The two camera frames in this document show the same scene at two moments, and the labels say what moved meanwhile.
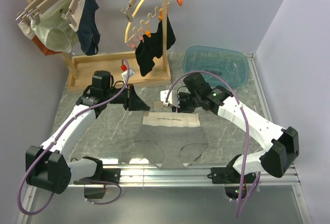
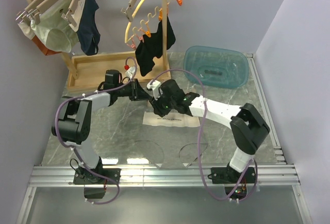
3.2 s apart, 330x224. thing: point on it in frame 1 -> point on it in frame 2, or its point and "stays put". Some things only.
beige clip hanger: x=74 y=15 stays put
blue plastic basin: x=231 y=66 stays put
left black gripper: x=132 y=101 -> x=137 y=93
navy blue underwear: x=88 y=34 stays put
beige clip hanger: x=26 y=14 stays put
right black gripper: x=181 y=109 -> x=158 y=109
